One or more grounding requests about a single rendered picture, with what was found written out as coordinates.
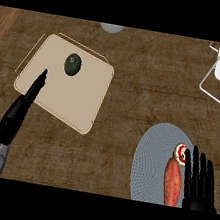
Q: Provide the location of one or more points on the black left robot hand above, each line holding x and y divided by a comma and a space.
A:
14, 118

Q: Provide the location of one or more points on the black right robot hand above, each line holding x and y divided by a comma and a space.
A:
198, 191

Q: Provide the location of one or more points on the red and white cupcake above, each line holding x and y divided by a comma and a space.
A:
179, 153

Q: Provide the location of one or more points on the grey oval placemat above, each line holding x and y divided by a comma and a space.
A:
154, 160

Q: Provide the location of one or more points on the orange sweet potato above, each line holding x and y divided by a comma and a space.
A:
172, 183

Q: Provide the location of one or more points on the beige cutting board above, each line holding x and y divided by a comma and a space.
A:
64, 82

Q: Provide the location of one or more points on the dark green avocado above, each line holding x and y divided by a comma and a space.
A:
72, 64

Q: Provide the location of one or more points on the pale grey round object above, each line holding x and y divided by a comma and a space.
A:
112, 28

